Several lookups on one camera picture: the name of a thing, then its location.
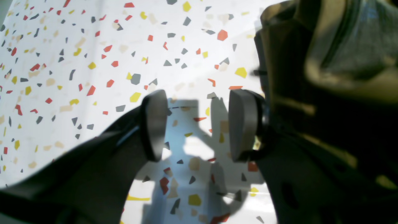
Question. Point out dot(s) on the camouflage T-shirt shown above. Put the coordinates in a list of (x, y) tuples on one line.
[(330, 150)]

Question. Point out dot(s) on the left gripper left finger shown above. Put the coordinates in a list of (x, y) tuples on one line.
[(90, 183)]

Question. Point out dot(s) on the terrazzo pattern tablecloth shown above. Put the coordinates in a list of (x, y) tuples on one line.
[(69, 68)]

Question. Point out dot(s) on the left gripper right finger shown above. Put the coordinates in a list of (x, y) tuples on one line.
[(245, 124)]

